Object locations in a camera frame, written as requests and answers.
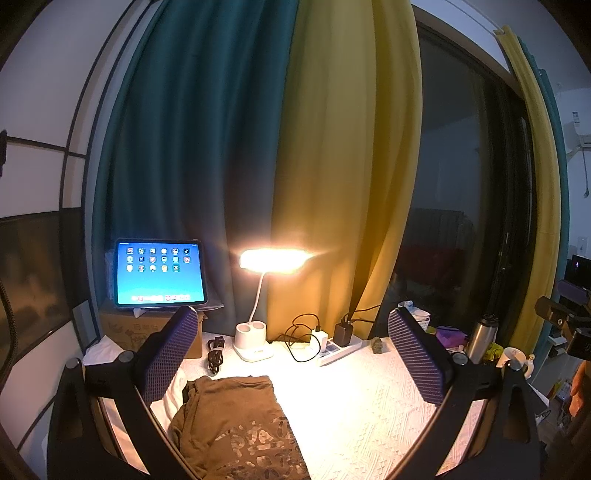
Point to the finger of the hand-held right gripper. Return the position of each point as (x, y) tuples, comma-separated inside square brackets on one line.
[(551, 309)]

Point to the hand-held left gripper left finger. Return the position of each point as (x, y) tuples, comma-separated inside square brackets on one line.
[(171, 350)]

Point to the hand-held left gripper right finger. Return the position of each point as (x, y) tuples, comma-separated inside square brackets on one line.
[(418, 355)]

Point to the brown printed t-shirt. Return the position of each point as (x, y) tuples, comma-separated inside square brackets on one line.
[(231, 424)]

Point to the person's right forearm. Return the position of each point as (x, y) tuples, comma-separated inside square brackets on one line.
[(579, 387)]

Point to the purple cloth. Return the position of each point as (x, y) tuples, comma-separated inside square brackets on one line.
[(445, 337)]

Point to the small green skull figurine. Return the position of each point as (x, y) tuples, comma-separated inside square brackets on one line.
[(377, 345)]

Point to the crumpled white plastic bags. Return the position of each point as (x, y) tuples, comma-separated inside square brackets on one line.
[(408, 305)]

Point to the brown cardboard box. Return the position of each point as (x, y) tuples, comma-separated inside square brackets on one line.
[(124, 327)]

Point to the black monitor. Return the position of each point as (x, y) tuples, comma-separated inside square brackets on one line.
[(581, 266)]

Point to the white mug with bear print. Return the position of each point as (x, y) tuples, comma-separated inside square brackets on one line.
[(515, 355)]

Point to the stainless steel tumbler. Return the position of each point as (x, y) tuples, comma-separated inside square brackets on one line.
[(480, 339)]

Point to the yellow plastic bag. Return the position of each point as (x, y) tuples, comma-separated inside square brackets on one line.
[(494, 353)]

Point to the black charger plug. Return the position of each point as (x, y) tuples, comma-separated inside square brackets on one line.
[(343, 333)]

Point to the white power strip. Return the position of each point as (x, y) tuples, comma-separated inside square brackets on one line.
[(339, 353)]

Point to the tablet with lit screen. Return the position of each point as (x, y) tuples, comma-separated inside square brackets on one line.
[(159, 272)]

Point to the white desk lamp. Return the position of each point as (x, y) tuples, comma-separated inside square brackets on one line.
[(251, 337)]

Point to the white textured tablecloth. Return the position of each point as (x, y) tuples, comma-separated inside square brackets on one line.
[(346, 406)]

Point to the white charger plug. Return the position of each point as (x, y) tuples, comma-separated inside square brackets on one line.
[(319, 339)]

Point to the narrow yellow curtain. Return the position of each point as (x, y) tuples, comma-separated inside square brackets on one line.
[(535, 161)]

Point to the white air conditioner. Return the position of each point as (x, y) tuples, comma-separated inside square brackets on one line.
[(581, 131)]

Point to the wide yellow curtain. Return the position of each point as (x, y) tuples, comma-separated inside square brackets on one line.
[(341, 161)]

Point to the teal curtain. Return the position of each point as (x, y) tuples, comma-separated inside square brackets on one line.
[(184, 138)]

